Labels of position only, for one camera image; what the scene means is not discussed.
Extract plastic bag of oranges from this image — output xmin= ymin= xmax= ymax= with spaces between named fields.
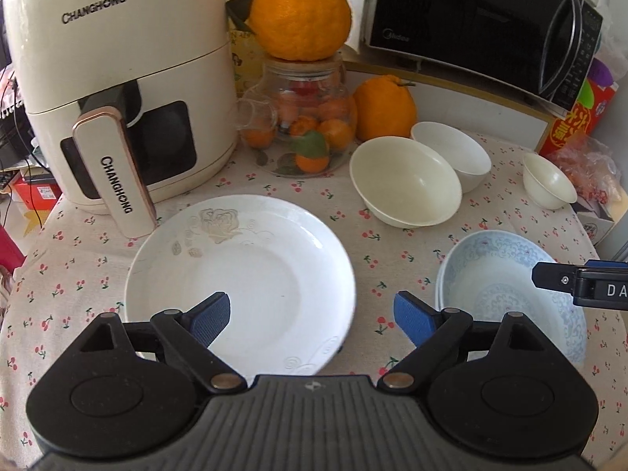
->
xmin=547 ymin=135 xmax=621 ymax=207

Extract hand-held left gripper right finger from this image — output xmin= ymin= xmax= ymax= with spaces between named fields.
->
xmin=377 ymin=291 xmax=548 ymax=393

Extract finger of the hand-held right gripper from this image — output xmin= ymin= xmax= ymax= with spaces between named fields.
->
xmin=532 ymin=261 xmax=580 ymax=291

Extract large cream bowl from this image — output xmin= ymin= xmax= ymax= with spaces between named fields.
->
xmin=349 ymin=136 xmax=463 ymax=229

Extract glass jar of small oranges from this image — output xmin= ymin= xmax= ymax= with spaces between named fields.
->
xmin=238 ymin=51 xmax=359 ymax=177

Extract white embossed plate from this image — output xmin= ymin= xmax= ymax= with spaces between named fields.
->
xmin=124 ymin=195 xmax=356 ymax=378

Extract cherry print tablecloth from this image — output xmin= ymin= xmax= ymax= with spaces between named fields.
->
xmin=0 ymin=122 xmax=628 ymax=471

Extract large orange with leaves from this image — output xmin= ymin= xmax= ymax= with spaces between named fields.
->
xmin=226 ymin=0 xmax=369 ymax=61

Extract white air fryer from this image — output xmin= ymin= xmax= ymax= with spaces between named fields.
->
xmin=4 ymin=0 xmax=239 ymax=239

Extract large orange with stem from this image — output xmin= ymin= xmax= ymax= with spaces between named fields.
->
xmin=353 ymin=75 xmax=418 ymax=142

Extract black microwave oven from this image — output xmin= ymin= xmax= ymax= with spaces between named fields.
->
xmin=360 ymin=0 xmax=604 ymax=113

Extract white and dark cardboard box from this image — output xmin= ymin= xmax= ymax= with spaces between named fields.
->
xmin=574 ymin=191 xmax=619 ymax=248

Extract white wooden-framed stand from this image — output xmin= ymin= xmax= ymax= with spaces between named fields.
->
xmin=341 ymin=44 xmax=557 ymax=150

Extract medium white bowl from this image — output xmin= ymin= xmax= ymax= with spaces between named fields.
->
xmin=411 ymin=122 xmax=492 ymax=194

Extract red and white carton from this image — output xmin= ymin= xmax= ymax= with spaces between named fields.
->
xmin=12 ymin=174 xmax=62 ymax=204

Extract blue patterned bowl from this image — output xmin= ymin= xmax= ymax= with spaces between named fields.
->
xmin=435 ymin=233 xmax=588 ymax=369

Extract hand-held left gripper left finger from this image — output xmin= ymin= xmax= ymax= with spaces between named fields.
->
xmin=73 ymin=291 xmax=248 ymax=394

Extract red printed box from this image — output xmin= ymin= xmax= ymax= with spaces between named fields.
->
xmin=537 ymin=56 xmax=620 ymax=158

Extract small white bowl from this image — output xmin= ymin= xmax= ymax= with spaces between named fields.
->
xmin=521 ymin=152 xmax=578 ymax=209

